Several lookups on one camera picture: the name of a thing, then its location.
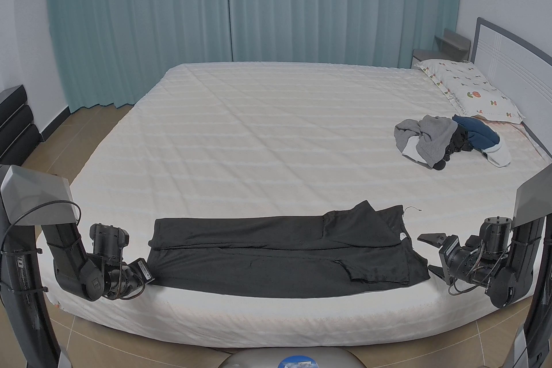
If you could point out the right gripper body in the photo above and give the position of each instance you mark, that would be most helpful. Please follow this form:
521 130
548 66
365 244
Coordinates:
453 258

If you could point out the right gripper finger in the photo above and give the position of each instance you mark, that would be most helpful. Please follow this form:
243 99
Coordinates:
433 238
437 272

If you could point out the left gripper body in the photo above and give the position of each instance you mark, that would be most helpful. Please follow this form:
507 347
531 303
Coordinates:
142 273

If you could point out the black T-shirt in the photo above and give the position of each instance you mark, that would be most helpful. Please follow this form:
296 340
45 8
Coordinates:
267 258

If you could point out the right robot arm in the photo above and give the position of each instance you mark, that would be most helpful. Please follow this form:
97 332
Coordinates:
526 245

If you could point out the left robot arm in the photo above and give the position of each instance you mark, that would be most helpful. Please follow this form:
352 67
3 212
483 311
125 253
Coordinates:
69 254

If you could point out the pile of clothes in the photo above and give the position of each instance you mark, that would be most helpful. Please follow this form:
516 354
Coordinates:
431 140

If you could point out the bed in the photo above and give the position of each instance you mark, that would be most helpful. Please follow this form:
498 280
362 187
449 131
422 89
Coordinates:
280 120

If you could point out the dark loose thread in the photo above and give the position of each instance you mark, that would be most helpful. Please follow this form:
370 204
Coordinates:
412 209

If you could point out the white printed pillow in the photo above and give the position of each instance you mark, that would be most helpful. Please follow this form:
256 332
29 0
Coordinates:
472 89

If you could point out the black chest of drawers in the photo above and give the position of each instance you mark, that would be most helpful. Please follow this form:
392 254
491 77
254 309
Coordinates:
15 127

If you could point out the grey bedside table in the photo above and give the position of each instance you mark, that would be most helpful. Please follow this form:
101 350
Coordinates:
453 40

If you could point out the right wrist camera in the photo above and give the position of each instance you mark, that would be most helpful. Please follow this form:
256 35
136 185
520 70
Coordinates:
474 242

